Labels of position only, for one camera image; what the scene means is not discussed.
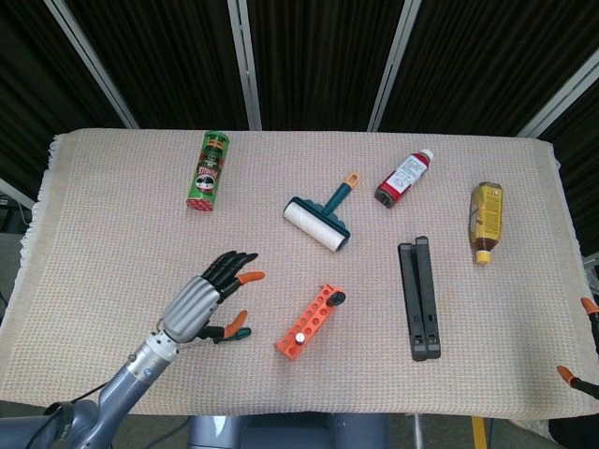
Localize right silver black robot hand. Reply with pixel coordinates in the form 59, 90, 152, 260
555, 297, 599, 401

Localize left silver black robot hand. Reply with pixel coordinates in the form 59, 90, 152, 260
161, 251, 266, 346

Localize orange screwdriver holder block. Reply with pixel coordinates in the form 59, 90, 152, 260
273, 283, 348, 361

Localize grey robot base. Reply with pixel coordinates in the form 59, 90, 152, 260
186, 413, 390, 449

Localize black rectangular bars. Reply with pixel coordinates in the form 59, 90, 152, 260
397, 235, 444, 362

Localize beige woven table cloth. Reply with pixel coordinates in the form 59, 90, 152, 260
0, 128, 595, 421

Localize green Pringles can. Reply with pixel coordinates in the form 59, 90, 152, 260
185, 130, 231, 214

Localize teal lint roller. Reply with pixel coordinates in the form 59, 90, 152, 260
282, 171, 361, 254

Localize brown tea bottle yellow label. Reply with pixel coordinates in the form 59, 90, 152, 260
468, 181, 505, 266

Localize red juice bottle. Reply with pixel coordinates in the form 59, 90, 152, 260
374, 148, 434, 210

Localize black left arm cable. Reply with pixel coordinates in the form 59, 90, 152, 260
27, 382, 111, 449

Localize black equipment with cables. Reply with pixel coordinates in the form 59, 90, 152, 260
0, 196, 33, 234

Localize white partition post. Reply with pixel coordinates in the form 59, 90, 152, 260
227, 0, 263, 131
367, 0, 422, 132
516, 46, 599, 139
0, 177, 37, 210
43, 0, 140, 130

